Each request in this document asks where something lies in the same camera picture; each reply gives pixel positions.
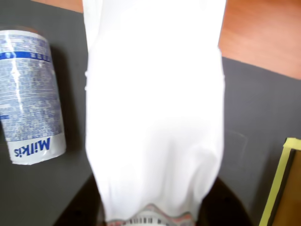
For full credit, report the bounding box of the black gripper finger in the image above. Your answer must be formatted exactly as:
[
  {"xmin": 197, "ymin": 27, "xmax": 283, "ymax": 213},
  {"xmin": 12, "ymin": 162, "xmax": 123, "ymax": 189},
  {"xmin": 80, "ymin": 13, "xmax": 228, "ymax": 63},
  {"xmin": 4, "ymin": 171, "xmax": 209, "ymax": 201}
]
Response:
[
  {"xmin": 53, "ymin": 173, "xmax": 107, "ymax": 226},
  {"xmin": 197, "ymin": 176, "xmax": 256, "ymax": 226}
]

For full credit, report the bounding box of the brown cardboard box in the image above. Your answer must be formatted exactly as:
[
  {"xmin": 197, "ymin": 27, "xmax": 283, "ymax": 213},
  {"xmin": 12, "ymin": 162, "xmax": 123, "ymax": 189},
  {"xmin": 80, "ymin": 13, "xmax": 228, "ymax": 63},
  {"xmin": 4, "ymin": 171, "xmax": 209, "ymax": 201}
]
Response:
[{"xmin": 270, "ymin": 150, "xmax": 301, "ymax": 226}]

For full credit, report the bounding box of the plain gray table mat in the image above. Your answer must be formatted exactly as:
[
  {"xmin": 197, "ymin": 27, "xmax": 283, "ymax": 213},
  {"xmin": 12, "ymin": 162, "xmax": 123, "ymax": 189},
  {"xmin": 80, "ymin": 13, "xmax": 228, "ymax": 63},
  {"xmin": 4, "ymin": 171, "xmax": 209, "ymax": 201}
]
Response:
[{"xmin": 0, "ymin": 0, "xmax": 109, "ymax": 226}]

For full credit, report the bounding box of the gray mat with chalk square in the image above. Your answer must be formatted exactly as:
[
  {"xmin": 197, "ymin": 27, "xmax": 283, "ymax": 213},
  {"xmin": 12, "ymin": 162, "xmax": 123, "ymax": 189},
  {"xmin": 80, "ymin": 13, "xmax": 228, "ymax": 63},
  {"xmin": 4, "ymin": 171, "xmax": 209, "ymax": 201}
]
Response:
[{"xmin": 217, "ymin": 56, "xmax": 301, "ymax": 226}]

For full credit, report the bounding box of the white blue Milkis can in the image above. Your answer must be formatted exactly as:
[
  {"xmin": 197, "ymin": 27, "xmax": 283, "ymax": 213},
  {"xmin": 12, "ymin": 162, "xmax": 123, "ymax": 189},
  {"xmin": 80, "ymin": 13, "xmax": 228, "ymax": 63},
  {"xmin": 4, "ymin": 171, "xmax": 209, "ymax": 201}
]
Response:
[{"xmin": 0, "ymin": 26, "xmax": 67, "ymax": 167}]

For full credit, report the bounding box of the yellow tape frame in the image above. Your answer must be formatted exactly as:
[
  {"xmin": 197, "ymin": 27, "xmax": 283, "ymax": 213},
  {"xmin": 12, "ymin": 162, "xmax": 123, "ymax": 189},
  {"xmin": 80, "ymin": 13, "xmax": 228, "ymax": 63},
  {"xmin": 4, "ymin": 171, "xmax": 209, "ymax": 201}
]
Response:
[{"xmin": 258, "ymin": 137, "xmax": 301, "ymax": 226}]

